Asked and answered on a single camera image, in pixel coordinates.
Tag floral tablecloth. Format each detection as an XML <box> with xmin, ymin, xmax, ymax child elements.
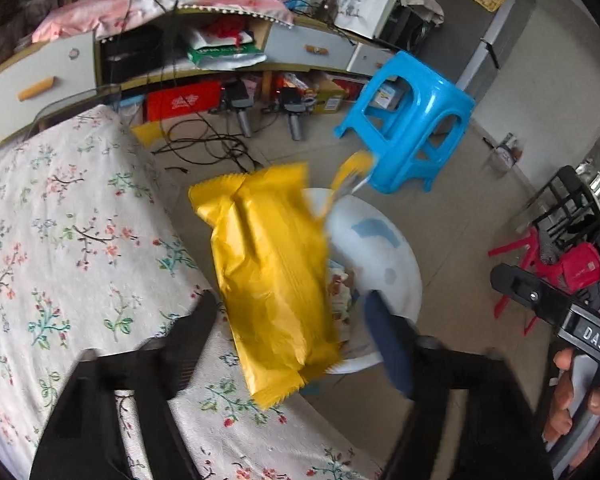
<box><xmin>0</xmin><ymin>105</ymin><xmax>381</xmax><ymax>480</ymax></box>

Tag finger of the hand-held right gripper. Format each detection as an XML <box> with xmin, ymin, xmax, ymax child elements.
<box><xmin>490</xmin><ymin>264</ymin><xmax>574</xmax><ymax>333</ymax></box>

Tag red box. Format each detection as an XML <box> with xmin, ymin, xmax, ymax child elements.
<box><xmin>145</xmin><ymin>80</ymin><xmax>226</xmax><ymax>123</ymax></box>

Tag black cables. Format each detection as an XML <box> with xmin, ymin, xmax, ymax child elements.
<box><xmin>152</xmin><ymin>115</ymin><xmax>268</xmax><ymax>176</ymax></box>

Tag low wooden cabinet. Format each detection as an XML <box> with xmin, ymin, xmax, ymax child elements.
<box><xmin>0</xmin><ymin>2</ymin><xmax>406</xmax><ymax>156</ymax></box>

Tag pink cloth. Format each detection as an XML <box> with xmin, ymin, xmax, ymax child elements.
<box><xmin>30</xmin><ymin>0</ymin><xmax>296</xmax><ymax>43</ymax></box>

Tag white plastic bin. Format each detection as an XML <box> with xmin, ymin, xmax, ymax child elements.
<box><xmin>300</xmin><ymin>187</ymin><xmax>423</xmax><ymax>375</ymax></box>

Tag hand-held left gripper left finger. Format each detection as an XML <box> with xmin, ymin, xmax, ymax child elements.
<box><xmin>30</xmin><ymin>290</ymin><xmax>219</xmax><ymax>480</ymax></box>

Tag red plastic stool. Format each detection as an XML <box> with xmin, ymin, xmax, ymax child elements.
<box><xmin>488</xmin><ymin>225</ymin><xmax>600</xmax><ymax>336</ymax></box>

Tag wide grey drawer with sticker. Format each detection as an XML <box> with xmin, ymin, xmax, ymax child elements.
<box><xmin>0</xmin><ymin>32</ymin><xmax>98</xmax><ymax>143</ymax></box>

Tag blue plastic stool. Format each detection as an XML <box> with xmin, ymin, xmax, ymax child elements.
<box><xmin>334</xmin><ymin>51</ymin><xmax>476</xmax><ymax>195</ymax></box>

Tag green and white package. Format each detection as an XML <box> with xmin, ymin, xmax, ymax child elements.
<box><xmin>187</xmin><ymin>42</ymin><xmax>266</xmax><ymax>71</ymax></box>

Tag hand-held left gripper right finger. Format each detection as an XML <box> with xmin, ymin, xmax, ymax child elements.
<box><xmin>362</xmin><ymin>290</ymin><xmax>556</xmax><ymax>480</ymax></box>

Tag small metal can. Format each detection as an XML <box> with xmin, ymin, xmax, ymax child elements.
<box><xmin>495</xmin><ymin>132</ymin><xmax>523</xmax><ymax>168</ymax></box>

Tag person's right hand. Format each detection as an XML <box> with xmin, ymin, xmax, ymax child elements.
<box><xmin>542</xmin><ymin>347</ymin><xmax>600</xmax><ymax>470</ymax></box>

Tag yellow snack wrapper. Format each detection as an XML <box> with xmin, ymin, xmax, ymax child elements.
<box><xmin>187</xmin><ymin>162</ymin><xmax>346</xmax><ymax>411</ymax></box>

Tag grey fridge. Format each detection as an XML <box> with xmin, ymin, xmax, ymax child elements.
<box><xmin>420</xmin><ymin>0</ymin><xmax>538</xmax><ymax>106</ymax></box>

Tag black handheld device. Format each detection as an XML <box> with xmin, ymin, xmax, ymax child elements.
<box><xmin>210</xmin><ymin>80</ymin><xmax>256</xmax><ymax>138</ymax></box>
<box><xmin>262</xmin><ymin>87</ymin><xmax>316</xmax><ymax>141</ymax></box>

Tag white appliance under cloth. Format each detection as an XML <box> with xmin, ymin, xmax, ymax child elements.
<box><xmin>337</xmin><ymin>0</ymin><xmax>446</xmax><ymax>53</ymax></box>

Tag printed snack wrapper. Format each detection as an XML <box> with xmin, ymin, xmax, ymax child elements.
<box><xmin>327</xmin><ymin>260</ymin><xmax>361</xmax><ymax>351</ymax></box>

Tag black metal chair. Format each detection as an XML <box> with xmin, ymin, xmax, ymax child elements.
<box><xmin>522</xmin><ymin>165</ymin><xmax>600</xmax><ymax>261</ymax></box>

